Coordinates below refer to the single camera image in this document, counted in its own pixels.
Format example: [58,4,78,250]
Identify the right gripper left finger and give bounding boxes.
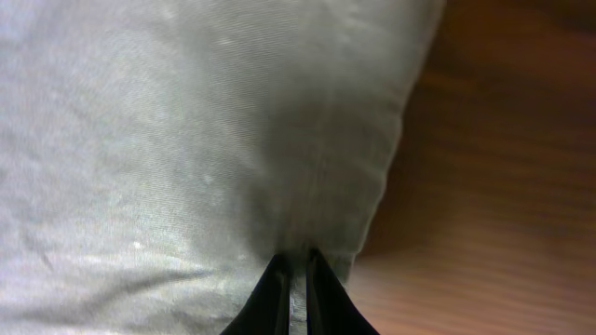
[222,254,292,335]

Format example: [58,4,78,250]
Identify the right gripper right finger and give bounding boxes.
[306,248,379,335]

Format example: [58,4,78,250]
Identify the khaki shorts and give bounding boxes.
[1,0,444,334]

